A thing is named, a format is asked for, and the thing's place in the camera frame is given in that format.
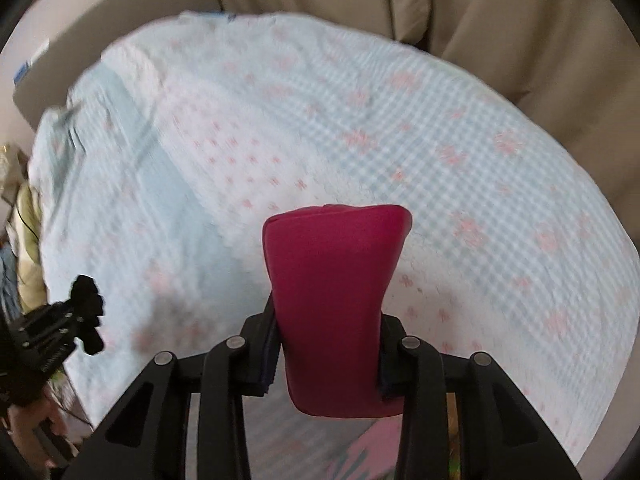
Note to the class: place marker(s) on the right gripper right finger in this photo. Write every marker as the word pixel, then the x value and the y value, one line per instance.
pixel 391 358

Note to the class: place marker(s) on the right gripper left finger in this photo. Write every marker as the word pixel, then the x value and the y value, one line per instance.
pixel 263 340

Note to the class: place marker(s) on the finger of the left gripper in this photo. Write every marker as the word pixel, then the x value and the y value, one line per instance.
pixel 92 342
pixel 87 302

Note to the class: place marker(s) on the magenta soft pouch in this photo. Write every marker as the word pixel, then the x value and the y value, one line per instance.
pixel 329 269

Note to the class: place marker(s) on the left hand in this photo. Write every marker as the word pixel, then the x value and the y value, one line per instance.
pixel 23 422

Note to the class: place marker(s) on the cardboard box with pink lining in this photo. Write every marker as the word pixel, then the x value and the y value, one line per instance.
pixel 374 454

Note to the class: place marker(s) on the blue checked bed sheet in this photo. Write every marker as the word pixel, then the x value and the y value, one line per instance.
pixel 157 174

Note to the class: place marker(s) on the beige curtain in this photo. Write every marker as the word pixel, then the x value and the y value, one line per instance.
pixel 570 65

